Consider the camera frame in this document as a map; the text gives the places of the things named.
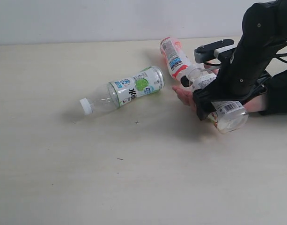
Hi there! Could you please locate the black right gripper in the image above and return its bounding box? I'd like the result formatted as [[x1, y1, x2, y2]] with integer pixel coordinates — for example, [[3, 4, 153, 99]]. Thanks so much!
[[192, 42, 272, 121]]

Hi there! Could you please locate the floral label bottle white cap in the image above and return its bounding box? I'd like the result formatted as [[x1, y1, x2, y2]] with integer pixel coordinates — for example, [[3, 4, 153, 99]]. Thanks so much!
[[187, 68, 249, 134]]

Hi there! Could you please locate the orange label bottle black cap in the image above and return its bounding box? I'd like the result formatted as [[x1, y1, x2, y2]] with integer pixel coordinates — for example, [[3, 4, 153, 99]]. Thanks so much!
[[160, 37, 192, 88]]

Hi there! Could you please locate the green lime label clear bottle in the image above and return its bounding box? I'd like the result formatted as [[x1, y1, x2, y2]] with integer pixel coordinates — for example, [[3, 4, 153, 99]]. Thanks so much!
[[80, 66, 164, 115]]

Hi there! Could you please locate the black sleeved forearm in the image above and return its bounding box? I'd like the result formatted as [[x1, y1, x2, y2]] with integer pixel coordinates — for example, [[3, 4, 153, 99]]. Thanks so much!
[[260, 70, 287, 115]]

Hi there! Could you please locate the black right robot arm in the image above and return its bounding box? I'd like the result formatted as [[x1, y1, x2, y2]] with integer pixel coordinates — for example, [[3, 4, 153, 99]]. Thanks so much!
[[193, 0, 287, 120]]

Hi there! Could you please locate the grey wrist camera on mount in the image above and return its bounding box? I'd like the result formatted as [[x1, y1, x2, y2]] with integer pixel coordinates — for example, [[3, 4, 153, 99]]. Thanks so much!
[[193, 39, 235, 63]]

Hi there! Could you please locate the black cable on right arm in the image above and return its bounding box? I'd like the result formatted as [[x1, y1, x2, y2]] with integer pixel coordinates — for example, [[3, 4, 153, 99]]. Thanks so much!
[[274, 39, 287, 64]]

